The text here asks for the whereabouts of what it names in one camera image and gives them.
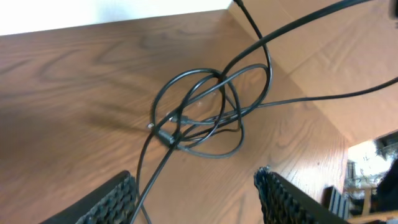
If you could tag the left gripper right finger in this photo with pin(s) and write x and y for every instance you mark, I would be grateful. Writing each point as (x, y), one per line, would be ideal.
(282, 202)

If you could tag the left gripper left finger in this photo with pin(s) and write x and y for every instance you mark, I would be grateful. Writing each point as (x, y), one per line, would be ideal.
(112, 202)

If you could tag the wooden chair in background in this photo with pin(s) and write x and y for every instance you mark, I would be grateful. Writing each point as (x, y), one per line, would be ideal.
(366, 216)

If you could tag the seated person in background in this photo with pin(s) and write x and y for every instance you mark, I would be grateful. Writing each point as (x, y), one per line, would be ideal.
(386, 192)

